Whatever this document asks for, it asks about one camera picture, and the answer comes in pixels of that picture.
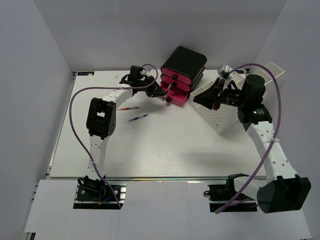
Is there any black pink drawer organizer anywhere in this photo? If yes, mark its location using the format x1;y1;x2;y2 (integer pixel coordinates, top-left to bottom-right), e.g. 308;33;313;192
160;46;207;107

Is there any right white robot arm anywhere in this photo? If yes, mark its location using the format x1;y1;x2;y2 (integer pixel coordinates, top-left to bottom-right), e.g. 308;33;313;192
193;74;311;214

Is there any green pen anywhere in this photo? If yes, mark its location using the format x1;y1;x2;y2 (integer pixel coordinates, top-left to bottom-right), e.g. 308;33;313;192
162;84;172;101

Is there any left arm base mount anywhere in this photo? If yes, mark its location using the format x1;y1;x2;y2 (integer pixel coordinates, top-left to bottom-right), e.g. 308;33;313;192
73;176;126;210

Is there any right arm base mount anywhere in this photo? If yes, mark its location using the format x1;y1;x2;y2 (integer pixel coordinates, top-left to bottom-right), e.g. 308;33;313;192
203;173;258;213

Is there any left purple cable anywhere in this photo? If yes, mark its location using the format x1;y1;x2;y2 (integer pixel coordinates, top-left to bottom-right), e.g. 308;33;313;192
69;63;160;210

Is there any blue clear pen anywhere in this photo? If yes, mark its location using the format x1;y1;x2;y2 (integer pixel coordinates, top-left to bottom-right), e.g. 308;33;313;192
124;113;149;124

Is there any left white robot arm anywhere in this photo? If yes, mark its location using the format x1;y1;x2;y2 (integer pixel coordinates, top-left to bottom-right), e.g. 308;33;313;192
77;65;166;200

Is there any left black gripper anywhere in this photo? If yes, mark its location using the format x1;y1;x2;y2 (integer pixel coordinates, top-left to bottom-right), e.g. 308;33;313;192
137;76;167;99

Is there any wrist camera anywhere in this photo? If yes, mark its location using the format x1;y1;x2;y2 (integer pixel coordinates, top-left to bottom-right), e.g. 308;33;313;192
142;67;152;78
217;63;233;80

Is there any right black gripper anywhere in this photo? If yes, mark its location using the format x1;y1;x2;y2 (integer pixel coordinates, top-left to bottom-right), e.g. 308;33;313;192
193;78;248;110

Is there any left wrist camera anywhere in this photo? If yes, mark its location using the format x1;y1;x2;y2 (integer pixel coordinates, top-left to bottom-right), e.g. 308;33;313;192
142;67;152;78

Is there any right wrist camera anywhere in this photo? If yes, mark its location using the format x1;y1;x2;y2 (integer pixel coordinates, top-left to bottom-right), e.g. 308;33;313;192
217;63;233;80

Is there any blue sticker label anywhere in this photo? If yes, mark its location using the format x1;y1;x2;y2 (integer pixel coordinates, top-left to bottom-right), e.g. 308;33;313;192
77;71;95;76

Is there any orange tipped pen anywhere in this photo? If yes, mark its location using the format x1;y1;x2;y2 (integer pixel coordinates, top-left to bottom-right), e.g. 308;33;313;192
119;106;140;111

